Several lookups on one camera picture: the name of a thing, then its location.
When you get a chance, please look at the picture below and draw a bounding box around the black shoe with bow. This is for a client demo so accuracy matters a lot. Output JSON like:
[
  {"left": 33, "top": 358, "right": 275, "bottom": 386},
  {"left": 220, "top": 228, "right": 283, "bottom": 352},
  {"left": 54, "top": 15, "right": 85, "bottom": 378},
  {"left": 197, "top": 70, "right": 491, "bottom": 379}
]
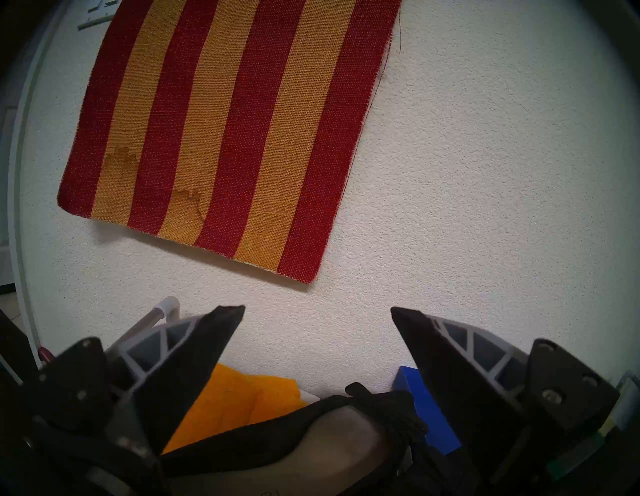
[{"left": 160, "top": 382, "right": 428, "bottom": 496}]

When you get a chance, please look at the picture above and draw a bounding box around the red yellow striped wall cloth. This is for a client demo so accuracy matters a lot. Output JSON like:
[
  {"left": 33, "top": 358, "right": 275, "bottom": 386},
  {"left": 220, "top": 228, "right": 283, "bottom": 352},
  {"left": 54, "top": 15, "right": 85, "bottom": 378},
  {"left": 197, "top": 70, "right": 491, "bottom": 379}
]
[{"left": 56, "top": 0, "right": 403, "bottom": 284}]

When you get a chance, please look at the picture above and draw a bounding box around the blue shoe box lid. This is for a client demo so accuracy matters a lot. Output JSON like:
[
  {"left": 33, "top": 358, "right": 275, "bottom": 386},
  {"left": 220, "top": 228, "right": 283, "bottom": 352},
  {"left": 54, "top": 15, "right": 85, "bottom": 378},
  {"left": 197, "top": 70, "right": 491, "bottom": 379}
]
[{"left": 391, "top": 366, "right": 462, "bottom": 455}]

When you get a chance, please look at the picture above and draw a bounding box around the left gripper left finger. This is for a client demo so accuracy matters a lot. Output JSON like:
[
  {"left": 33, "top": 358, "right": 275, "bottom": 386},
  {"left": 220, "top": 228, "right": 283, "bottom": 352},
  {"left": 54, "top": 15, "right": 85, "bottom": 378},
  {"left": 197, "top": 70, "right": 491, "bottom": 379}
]
[{"left": 27, "top": 305, "right": 247, "bottom": 456}]

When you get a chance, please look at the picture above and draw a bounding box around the white metal rack frame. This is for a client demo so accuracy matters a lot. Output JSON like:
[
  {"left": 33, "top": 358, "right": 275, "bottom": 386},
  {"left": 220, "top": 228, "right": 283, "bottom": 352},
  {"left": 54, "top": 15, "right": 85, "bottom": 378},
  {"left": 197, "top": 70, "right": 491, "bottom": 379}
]
[{"left": 120, "top": 296, "right": 180, "bottom": 346}]

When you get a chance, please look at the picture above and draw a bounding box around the orange cloth bag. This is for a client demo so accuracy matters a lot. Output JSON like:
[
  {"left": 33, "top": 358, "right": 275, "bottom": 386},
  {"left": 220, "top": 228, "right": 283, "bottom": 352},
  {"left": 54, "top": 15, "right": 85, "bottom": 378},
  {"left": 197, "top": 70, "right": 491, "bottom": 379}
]
[{"left": 162, "top": 363, "right": 308, "bottom": 455}]

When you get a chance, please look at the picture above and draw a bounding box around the white light switch plate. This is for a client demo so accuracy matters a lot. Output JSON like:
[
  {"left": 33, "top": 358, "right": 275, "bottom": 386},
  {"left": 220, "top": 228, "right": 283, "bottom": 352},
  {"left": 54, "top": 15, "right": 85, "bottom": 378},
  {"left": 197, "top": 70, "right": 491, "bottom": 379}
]
[{"left": 77, "top": 0, "right": 121, "bottom": 31}]

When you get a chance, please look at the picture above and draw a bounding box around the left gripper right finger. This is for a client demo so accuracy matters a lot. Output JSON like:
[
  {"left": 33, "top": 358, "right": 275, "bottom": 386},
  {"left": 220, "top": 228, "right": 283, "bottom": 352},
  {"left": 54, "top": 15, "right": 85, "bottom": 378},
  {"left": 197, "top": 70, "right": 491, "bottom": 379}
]
[{"left": 390, "top": 306, "right": 621, "bottom": 488}]

